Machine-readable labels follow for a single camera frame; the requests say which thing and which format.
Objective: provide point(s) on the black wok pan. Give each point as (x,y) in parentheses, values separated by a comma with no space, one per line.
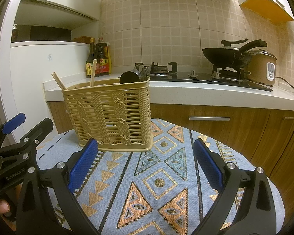
(230,56)

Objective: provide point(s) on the beige plastic utensil basket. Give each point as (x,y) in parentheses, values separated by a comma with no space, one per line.
(116,115)

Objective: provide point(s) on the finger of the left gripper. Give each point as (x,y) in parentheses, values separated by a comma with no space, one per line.
(34,136)
(9,126)

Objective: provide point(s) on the black ladle in basket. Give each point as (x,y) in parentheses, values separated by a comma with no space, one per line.
(139,73)

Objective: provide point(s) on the white orange wall cabinet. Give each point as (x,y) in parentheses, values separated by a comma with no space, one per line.
(277,11)

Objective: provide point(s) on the metal drawer handle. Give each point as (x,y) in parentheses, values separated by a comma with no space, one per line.
(194,118)

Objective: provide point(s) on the person's left hand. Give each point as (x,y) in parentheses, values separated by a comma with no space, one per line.
(13,195)

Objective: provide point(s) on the white refrigerator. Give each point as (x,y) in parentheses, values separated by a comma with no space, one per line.
(24,66)

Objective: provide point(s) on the wooden chopstick in basket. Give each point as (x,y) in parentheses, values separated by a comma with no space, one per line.
(93,72)
(59,81)

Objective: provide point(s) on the wooden base cabinet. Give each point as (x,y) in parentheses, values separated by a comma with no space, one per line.
(264,136)

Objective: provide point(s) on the blue patterned tablecloth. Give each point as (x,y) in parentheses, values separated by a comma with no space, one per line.
(160,191)

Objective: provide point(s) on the dark soy sauce bottle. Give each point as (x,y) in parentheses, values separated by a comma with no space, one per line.
(90,60)

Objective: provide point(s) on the black gas stove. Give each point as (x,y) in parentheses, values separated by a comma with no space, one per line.
(170,72)

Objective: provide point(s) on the yellow label oil bottle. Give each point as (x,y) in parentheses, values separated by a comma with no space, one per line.
(103,58)

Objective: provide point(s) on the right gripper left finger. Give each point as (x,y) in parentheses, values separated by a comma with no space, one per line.
(64,178)

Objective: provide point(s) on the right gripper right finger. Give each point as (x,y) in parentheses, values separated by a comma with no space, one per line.
(256,213)

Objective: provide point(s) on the beige rice cooker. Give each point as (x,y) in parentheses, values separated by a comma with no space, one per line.
(262,67)

